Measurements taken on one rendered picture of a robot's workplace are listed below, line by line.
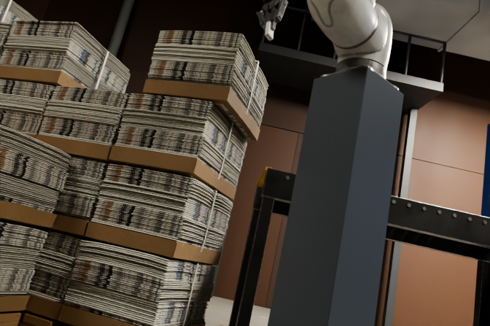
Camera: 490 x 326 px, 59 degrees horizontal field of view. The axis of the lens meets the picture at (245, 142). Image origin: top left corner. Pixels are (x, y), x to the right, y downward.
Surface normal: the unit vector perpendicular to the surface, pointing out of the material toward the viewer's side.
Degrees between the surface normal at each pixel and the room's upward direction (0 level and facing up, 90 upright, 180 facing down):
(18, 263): 90
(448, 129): 90
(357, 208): 90
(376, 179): 90
